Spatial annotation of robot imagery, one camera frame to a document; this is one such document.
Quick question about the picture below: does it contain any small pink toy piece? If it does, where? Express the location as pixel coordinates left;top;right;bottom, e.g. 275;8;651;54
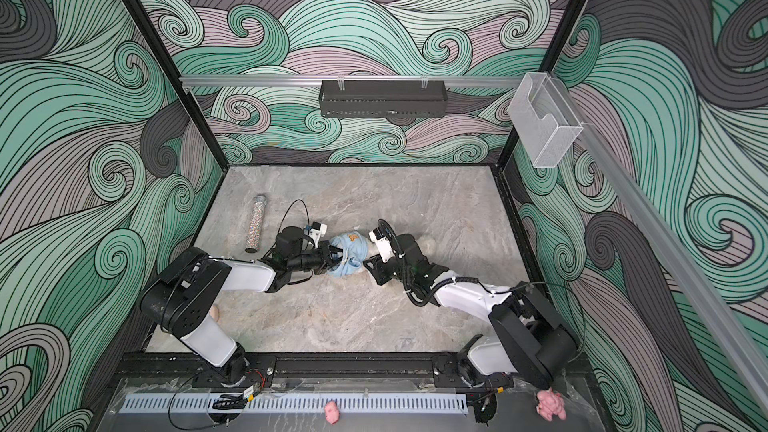
324;401;341;425

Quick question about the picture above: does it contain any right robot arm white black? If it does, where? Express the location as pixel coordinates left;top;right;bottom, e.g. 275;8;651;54
364;229;580;389

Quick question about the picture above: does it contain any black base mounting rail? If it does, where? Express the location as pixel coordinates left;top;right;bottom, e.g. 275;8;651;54
116;350;595;390

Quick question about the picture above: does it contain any white slotted cable duct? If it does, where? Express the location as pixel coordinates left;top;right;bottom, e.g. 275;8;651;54
118;392;469;415

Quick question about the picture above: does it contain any black wall-mounted tray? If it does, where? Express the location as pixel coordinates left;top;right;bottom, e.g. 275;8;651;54
318;81;448;118

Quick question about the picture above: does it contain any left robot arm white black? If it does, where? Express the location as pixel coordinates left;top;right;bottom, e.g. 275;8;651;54
138;222;343;387

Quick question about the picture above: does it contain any clear tube with beads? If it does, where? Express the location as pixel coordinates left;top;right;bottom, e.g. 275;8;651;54
245;194;268;254

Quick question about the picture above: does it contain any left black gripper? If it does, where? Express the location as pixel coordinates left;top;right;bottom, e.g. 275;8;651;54
289;242;350;275

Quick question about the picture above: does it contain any aluminium rail wall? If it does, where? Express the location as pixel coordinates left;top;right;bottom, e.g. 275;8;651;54
179;74;523;89
549;76;767;411

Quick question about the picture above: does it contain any light blue teddy hoodie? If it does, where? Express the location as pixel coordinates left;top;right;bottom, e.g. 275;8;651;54
328;231;369;278

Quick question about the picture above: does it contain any clear acrylic wall holder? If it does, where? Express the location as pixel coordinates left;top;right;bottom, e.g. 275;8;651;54
507;72;583;168

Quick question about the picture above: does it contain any white teddy bear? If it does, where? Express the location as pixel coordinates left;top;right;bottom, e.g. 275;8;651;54
365;233;438;262

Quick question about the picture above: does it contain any aluminium rail back wall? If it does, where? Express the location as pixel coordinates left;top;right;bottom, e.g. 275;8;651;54
179;74;523;89

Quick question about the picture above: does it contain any pink plush toy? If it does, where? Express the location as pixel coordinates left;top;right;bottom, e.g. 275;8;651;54
536;389;567;422

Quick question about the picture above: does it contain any aluminium rail right wall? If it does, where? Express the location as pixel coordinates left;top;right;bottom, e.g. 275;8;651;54
549;76;767;411

